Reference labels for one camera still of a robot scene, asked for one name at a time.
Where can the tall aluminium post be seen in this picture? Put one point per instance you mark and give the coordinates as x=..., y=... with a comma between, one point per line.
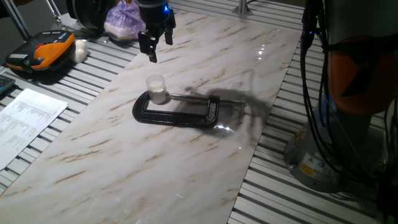
x=242, y=7

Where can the black metal C-clamp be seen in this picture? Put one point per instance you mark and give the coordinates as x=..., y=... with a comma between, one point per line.
x=174, y=118

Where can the thin metal stand leg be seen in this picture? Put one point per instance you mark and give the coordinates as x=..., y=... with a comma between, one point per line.
x=56, y=14

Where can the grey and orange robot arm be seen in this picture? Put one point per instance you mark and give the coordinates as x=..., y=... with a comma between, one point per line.
x=348, y=18

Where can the small white plastic jar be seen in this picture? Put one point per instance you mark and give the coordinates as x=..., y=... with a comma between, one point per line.
x=158, y=96

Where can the orange and black teach pendant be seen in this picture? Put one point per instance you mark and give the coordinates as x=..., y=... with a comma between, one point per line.
x=46, y=49

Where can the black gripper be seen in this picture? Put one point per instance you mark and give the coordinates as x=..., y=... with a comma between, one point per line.
x=152, y=14

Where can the black round spool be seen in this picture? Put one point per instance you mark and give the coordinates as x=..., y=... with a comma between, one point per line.
x=90, y=14

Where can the slanted aluminium strut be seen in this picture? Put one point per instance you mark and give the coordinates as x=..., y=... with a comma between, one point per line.
x=17, y=20

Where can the purple plastic bag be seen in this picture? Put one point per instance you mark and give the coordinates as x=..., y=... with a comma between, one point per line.
x=122, y=21

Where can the marble pattern board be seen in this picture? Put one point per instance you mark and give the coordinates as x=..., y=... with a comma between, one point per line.
x=155, y=171

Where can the printed white paper sheet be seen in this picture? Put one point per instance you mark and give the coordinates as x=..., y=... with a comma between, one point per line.
x=25, y=121

